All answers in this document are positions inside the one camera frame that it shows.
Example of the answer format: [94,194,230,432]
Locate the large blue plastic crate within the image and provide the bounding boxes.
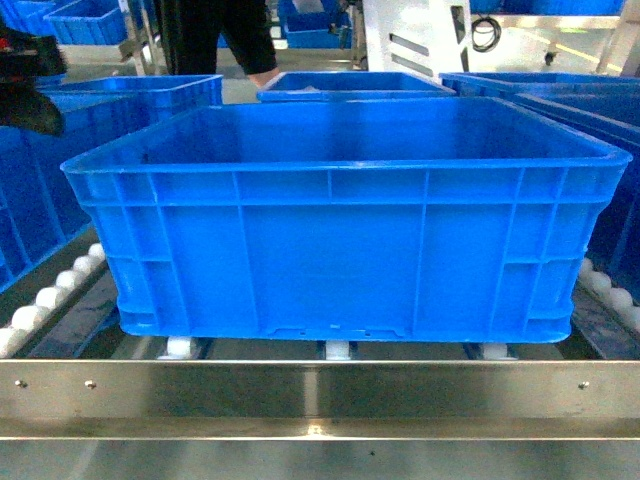
[61,97,632,343]

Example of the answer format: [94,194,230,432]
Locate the stainless steel roller shelf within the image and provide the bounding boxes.
[1,232,639,441]

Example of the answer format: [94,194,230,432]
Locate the blue crate behind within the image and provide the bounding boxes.
[257,71,456,103]

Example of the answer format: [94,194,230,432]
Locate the white machine cabinet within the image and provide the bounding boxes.
[363,0,472,80]

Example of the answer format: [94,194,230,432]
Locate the person in black trousers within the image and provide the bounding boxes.
[154,0,280,88]

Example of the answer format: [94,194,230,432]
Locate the blue crate on left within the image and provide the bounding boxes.
[1,75,222,290]

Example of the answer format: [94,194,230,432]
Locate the blue crate on right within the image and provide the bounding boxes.
[440,72,639,299]

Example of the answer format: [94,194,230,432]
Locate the small blue bin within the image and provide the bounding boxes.
[44,0,127,46]

